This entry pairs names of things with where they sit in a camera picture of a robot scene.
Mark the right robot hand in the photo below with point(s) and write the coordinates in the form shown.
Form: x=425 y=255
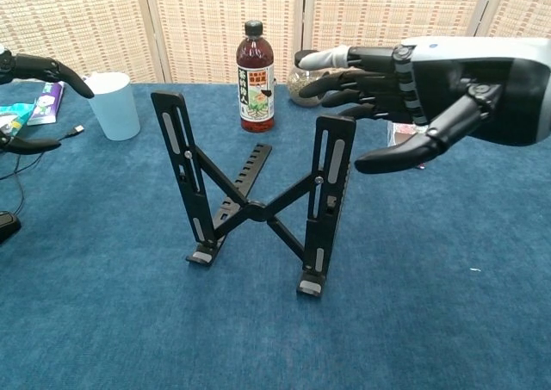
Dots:
x=473 y=71

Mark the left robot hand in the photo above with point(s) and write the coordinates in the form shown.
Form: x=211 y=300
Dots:
x=43 y=68

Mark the black folding stand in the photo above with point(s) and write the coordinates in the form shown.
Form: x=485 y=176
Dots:
x=327 y=235

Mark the purple white toothpaste tube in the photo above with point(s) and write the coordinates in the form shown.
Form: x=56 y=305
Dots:
x=47 y=106

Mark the teal snack bag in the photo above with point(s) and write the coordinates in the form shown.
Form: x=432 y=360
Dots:
x=13 y=119

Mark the light blue plastic cup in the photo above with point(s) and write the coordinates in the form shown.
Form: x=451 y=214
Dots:
x=116 y=114

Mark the floral paper box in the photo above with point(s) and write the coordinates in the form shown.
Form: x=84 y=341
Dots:
x=398 y=132

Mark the bamboo folding screen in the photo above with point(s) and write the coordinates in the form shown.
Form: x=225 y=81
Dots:
x=193 y=20

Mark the black computer mouse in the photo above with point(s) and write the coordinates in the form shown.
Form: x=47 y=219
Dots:
x=6 y=226

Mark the glass jar black lid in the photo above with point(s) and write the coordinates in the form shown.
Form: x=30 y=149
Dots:
x=305 y=101

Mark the dark tea bottle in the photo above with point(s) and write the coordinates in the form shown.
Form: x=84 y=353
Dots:
x=254 y=58

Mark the blue felt table cover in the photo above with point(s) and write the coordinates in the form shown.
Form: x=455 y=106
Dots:
x=129 y=321

